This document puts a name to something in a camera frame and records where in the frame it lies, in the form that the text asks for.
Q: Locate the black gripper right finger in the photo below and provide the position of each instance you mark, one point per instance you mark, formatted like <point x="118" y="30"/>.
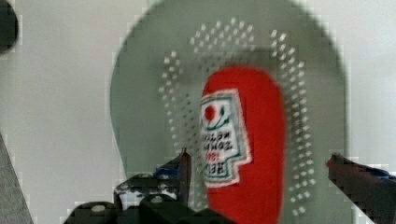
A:
<point x="372" y="190"/>

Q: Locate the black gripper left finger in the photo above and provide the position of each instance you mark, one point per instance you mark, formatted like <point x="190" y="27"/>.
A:
<point x="158" y="198"/>

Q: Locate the black cylindrical cup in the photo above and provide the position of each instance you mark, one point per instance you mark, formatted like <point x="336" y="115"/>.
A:
<point x="9" y="26"/>

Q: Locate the red plush ketchup bottle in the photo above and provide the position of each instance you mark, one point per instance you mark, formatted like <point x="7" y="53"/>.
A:
<point x="243" y="137"/>

